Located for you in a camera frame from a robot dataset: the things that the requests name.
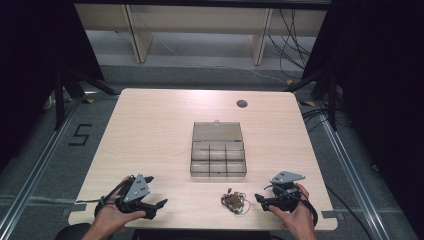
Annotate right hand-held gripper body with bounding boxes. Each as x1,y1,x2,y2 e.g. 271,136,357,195
261,170,307,213

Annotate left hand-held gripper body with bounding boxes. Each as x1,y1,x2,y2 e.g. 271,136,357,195
115,172,158,220

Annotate person's right hand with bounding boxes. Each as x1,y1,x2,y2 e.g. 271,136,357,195
267,182,318,240

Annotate person's left hand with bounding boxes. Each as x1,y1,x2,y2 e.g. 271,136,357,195
94,176,148,232

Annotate tangled jewellery pile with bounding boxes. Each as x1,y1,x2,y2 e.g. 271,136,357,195
220,188,252,216

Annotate clear plastic compartment box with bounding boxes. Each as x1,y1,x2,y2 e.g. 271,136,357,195
189,121,248,178

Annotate person's dark clothing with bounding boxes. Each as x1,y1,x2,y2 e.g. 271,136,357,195
54,222,93,240

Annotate black metal stand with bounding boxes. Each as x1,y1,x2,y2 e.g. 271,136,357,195
285,69,344,132
52,64,120,132

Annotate black curtain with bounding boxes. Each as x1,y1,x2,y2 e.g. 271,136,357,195
0,0,106,172
301,0,424,238

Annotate black wrist strap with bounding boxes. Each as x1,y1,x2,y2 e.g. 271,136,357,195
93,195,118,218
293,191,319,228

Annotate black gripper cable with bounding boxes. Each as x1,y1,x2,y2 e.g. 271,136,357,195
75,197,105,204

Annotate metal floor rail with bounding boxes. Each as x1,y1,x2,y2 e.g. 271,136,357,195
315,101,392,240
0,98,84,236

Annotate black floor cable bundle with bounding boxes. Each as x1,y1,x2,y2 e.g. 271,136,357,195
301,107,336,135

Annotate hanging black cables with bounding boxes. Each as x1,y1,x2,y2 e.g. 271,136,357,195
267,8,313,81

